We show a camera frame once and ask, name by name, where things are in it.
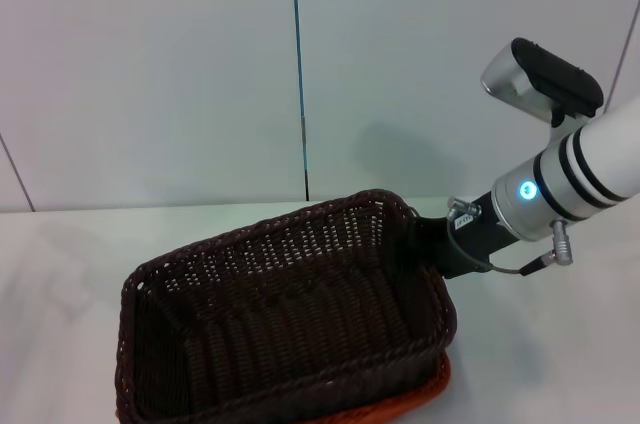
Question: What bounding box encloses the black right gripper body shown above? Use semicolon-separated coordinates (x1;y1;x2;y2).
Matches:
442;191;522;280

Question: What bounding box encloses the orange woven plastic basket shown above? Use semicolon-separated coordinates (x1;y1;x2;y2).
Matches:
113;351;454;424

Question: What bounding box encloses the dark brown woven basket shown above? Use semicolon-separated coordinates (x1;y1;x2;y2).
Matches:
113;187;459;424

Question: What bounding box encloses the grey right arm cable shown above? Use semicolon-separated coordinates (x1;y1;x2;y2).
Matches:
446;196;577;279

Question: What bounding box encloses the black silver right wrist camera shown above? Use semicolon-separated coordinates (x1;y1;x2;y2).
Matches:
479;36;605;128

